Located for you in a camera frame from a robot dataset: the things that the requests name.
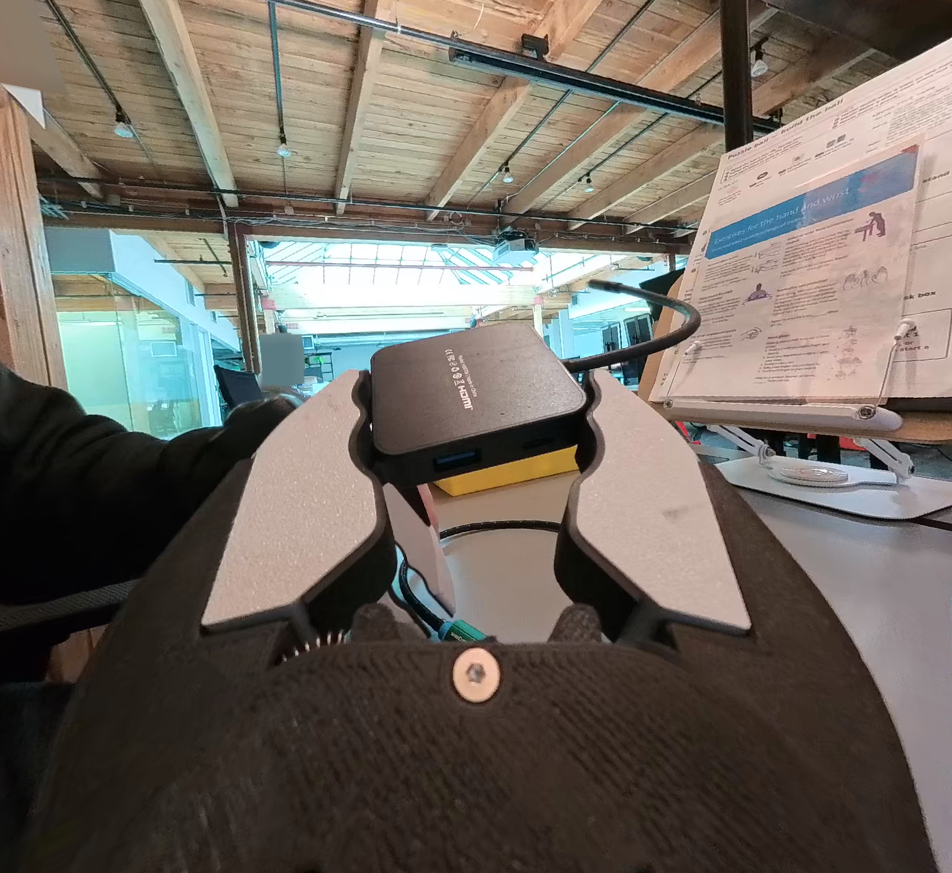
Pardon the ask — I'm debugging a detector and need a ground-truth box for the grey desk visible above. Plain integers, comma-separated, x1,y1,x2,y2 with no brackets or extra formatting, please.
383,467,952,873

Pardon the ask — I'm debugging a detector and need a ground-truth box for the blue banner instruction sheet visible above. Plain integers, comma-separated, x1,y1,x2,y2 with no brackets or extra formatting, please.
649,144,927,402

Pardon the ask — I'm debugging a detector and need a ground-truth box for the black floor lamp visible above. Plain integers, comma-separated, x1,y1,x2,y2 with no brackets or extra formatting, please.
623,0,761,145

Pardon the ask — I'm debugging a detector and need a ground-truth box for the black hub with short cable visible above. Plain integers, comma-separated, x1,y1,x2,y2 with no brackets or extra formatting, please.
369,280,704,491

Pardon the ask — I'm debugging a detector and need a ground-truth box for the black office chair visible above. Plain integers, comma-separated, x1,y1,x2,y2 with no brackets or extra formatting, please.
214,363,265,409

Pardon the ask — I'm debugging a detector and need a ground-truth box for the large white instruction sheet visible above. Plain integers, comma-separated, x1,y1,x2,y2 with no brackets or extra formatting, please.
714,36,952,398

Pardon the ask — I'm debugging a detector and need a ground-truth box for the yellow plastic bin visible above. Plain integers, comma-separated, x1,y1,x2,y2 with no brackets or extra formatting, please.
433,444,581,497

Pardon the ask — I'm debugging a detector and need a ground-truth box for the wooden post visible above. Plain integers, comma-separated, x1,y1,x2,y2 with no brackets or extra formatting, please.
0,88,69,391

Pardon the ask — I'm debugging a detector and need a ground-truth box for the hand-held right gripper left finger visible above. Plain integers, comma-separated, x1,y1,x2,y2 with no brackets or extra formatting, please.
198,369,397,632

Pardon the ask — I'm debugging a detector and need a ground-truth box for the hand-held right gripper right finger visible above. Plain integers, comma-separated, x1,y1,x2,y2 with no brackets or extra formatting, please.
554,369,752,647

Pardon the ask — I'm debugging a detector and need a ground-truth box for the wooden document stand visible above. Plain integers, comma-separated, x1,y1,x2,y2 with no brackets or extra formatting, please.
638,36,952,523

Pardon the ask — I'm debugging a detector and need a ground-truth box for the black ceiling track rail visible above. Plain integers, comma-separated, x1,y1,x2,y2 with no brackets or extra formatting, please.
446,33,782,134

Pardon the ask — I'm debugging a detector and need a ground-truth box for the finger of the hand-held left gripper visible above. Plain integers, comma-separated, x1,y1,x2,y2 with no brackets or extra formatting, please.
385,482,457,614

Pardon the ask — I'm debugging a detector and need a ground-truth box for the black cable with green plugs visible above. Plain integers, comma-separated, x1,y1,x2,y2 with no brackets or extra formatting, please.
393,518,566,645

